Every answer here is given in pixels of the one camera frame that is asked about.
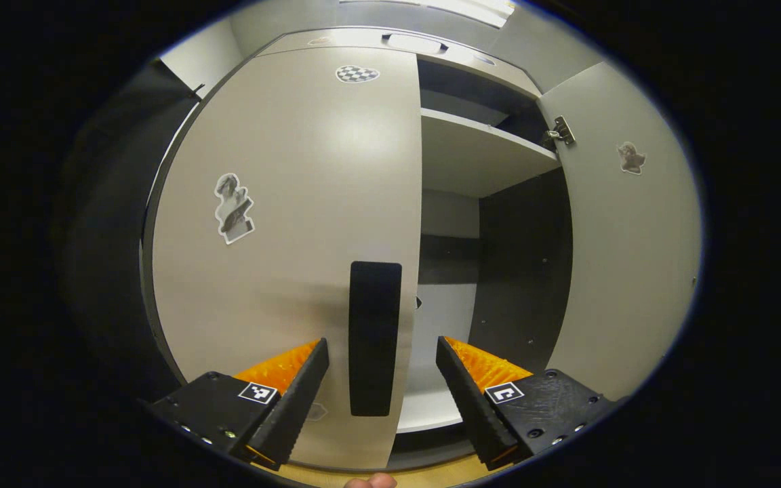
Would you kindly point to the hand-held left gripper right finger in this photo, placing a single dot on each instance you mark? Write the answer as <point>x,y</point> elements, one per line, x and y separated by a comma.
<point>472,407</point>

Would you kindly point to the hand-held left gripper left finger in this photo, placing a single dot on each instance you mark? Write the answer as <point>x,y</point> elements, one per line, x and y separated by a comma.
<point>299,400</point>

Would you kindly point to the grey double-door shoe cabinet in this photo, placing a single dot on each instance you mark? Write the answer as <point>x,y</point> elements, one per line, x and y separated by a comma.
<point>526,271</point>

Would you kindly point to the grey cabinet door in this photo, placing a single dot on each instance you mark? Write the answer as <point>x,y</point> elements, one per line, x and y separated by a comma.
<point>282,169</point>
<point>628,271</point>

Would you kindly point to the cabinet shelf board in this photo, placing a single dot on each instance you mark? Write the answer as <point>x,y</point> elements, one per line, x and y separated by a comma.
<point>431,410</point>
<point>472,156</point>

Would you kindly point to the metal door hinge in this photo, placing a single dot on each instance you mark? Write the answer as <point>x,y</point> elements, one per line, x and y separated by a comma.
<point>560,131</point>

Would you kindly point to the grey cabinet drawer front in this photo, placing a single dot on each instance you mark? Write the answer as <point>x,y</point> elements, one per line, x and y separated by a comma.
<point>336,39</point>

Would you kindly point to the black backdrop cloth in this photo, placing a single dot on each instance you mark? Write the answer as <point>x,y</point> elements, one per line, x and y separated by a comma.
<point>106,237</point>

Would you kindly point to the black cloth clip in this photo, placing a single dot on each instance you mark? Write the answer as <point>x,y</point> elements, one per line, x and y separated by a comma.
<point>197,89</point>

